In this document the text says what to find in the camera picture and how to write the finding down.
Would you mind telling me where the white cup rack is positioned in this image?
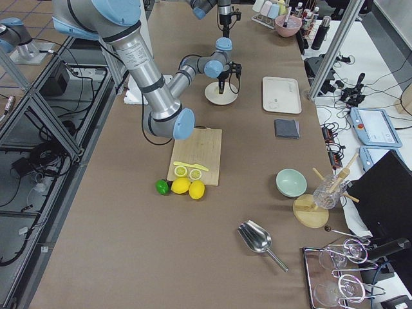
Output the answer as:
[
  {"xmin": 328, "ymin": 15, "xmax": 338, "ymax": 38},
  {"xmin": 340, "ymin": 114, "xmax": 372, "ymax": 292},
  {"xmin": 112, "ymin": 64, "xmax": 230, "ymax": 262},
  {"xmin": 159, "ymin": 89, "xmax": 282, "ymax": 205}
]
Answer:
[{"xmin": 251, "ymin": 0, "xmax": 290, "ymax": 29}]

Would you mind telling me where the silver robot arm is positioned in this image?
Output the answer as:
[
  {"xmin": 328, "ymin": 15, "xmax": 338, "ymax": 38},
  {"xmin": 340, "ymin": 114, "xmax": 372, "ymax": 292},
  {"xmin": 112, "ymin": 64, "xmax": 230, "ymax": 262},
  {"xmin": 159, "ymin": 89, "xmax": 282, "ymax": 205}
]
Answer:
[
  {"xmin": 52, "ymin": 1, "xmax": 232, "ymax": 140},
  {"xmin": 186, "ymin": 0, "xmax": 234, "ymax": 38}
]

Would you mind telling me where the pink ice bowl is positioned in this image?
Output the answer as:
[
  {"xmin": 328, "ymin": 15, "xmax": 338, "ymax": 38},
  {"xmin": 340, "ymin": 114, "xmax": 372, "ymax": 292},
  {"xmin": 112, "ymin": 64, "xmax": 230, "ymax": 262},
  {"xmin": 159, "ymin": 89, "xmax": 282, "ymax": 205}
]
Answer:
[{"xmin": 274, "ymin": 15, "xmax": 302, "ymax": 37}]

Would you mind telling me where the cream round plate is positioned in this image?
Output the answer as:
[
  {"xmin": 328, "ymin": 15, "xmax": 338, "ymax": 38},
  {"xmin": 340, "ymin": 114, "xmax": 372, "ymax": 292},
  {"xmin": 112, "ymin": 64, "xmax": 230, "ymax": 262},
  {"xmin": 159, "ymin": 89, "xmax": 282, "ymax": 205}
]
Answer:
[{"xmin": 204, "ymin": 82, "xmax": 238, "ymax": 106}]

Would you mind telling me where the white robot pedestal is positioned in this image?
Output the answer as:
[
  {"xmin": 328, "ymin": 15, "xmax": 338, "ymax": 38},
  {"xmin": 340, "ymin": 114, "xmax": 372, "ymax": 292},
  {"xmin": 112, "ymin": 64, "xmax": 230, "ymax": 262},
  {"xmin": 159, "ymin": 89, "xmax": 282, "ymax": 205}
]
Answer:
[{"xmin": 124, "ymin": 0, "xmax": 153, "ymax": 105}]

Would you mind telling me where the folded grey cloth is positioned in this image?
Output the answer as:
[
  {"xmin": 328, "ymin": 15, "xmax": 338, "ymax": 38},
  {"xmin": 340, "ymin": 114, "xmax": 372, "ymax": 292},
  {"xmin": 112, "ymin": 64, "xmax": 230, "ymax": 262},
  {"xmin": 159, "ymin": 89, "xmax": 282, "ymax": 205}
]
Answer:
[{"xmin": 274, "ymin": 118, "xmax": 300, "ymax": 139}]

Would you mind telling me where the bamboo cutting board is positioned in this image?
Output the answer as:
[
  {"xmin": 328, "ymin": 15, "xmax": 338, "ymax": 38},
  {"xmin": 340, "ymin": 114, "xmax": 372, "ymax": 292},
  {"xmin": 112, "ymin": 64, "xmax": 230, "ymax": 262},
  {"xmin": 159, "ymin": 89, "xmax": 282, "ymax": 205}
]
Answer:
[{"xmin": 167, "ymin": 128, "xmax": 222, "ymax": 186}]

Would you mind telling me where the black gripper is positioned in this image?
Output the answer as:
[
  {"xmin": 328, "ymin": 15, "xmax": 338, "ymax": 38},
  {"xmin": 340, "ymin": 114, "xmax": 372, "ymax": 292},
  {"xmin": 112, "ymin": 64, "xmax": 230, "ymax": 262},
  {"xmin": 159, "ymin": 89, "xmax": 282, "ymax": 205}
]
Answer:
[
  {"xmin": 218, "ymin": 13, "xmax": 232, "ymax": 37},
  {"xmin": 218, "ymin": 69, "xmax": 230, "ymax": 94}
]

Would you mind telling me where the green lime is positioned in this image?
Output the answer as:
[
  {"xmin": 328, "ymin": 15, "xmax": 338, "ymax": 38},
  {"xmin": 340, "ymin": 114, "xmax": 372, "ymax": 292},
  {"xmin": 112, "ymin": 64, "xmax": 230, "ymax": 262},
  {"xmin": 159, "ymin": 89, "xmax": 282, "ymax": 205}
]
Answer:
[{"xmin": 155, "ymin": 179, "xmax": 171, "ymax": 195}]

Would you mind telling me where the steel scoop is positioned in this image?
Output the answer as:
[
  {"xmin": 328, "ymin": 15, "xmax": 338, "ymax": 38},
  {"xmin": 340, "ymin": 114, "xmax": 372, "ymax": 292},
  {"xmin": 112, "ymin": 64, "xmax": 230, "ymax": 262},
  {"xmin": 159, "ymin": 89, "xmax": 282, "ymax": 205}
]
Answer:
[{"xmin": 238, "ymin": 220, "xmax": 289, "ymax": 272}]

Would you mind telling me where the mint green bowl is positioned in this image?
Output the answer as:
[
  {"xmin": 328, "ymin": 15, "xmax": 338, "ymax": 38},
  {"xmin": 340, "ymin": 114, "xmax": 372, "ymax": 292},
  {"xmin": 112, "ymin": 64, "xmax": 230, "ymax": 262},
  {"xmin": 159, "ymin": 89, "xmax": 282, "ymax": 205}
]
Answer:
[{"xmin": 276, "ymin": 169, "xmax": 307, "ymax": 198}]

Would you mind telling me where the yellow lemon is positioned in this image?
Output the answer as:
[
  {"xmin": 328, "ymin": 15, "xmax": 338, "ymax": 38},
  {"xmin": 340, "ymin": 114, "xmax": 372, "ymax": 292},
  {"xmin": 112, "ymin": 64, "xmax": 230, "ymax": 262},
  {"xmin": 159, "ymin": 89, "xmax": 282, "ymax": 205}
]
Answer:
[
  {"xmin": 171, "ymin": 177, "xmax": 191, "ymax": 194},
  {"xmin": 189, "ymin": 180, "xmax": 205, "ymax": 200}
]

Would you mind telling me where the mirror tray with glasses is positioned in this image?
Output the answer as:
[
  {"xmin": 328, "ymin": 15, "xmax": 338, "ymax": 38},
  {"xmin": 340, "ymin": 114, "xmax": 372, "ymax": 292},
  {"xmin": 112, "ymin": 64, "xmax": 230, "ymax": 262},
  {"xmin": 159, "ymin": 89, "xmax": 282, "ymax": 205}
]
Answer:
[{"xmin": 302, "ymin": 238, "xmax": 386, "ymax": 308}]

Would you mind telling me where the lemon slice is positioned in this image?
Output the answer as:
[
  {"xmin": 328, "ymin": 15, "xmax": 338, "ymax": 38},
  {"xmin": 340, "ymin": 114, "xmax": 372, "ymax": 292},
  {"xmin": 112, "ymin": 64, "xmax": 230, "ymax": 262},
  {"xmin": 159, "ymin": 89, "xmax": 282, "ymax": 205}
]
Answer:
[
  {"xmin": 189, "ymin": 169, "xmax": 202, "ymax": 180},
  {"xmin": 174, "ymin": 165, "xmax": 188, "ymax": 178}
]

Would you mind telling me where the clear glass cup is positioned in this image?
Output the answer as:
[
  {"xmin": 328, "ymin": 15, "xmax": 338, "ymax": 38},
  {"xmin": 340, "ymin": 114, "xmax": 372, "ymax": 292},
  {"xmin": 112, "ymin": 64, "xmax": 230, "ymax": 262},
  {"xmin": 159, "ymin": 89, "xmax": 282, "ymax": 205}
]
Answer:
[{"xmin": 313, "ymin": 174, "xmax": 345, "ymax": 209}]

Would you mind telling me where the yellow plastic knife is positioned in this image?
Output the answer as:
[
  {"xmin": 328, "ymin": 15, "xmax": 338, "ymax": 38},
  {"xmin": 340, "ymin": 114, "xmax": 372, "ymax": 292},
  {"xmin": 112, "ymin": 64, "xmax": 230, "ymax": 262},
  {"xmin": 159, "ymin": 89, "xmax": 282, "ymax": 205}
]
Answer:
[{"xmin": 173, "ymin": 161, "xmax": 209, "ymax": 171}]

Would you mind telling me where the cream rabbit tray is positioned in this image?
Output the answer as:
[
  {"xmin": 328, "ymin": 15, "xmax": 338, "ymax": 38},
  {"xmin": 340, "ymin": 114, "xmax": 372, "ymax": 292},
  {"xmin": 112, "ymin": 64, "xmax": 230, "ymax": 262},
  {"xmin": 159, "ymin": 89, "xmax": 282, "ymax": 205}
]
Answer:
[{"xmin": 262, "ymin": 77, "xmax": 302, "ymax": 115}]

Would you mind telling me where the blue teach pendant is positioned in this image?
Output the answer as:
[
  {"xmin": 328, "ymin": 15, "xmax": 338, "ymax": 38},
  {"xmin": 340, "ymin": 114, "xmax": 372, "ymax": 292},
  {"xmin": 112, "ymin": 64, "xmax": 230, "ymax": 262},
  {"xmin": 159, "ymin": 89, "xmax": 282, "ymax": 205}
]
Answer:
[
  {"xmin": 359, "ymin": 145, "xmax": 403, "ymax": 172},
  {"xmin": 350, "ymin": 108, "xmax": 402, "ymax": 148}
]

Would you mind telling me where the black thermos bottle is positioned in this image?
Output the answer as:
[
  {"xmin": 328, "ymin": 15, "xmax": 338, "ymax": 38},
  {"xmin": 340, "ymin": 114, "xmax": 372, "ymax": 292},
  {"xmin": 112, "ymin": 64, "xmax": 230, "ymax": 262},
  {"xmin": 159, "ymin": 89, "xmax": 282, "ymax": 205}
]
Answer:
[{"xmin": 311, "ymin": 16, "xmax": 332, "ymax": 50}]

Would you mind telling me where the aluminium frame post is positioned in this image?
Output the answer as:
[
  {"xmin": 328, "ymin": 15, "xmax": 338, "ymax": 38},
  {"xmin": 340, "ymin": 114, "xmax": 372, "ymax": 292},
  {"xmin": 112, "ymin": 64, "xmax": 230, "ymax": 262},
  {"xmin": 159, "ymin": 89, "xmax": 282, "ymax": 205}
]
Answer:
[{"xmin": 308, "ymin": 0, "xmax": 373, "ymax": 101}]

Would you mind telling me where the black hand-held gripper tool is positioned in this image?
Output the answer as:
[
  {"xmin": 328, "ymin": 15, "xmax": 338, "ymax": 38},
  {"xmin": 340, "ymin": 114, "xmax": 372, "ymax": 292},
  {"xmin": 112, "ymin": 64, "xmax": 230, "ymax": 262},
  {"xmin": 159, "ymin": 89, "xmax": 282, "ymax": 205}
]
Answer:
[{"xmin": 340, "ymin": 73, "xmax": 366, "ymax": 108}]

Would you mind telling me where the wooden cup tree stand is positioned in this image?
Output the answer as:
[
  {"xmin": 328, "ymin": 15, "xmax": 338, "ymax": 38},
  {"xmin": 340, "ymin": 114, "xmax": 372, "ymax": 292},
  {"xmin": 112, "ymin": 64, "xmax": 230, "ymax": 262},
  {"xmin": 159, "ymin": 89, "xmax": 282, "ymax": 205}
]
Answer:
[{"xmin": 293, "ymin": 153, "xmax": 359, "ymax": 228}]

